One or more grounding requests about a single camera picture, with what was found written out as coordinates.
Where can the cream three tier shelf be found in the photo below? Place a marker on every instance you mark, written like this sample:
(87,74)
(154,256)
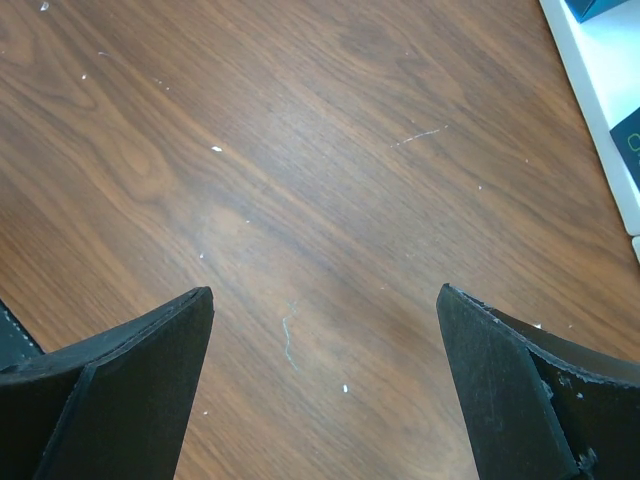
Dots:
(601,60)

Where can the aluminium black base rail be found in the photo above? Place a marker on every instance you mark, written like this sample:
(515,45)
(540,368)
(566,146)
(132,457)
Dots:
(16,343)

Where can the silver R&O toothpaste box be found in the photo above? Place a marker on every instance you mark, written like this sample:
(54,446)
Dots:
(626,137)
(583,10)

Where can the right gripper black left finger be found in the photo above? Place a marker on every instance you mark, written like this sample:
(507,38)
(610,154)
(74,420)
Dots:
(113,406)

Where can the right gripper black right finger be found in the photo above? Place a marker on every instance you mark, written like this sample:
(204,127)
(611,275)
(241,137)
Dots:
(537,406)

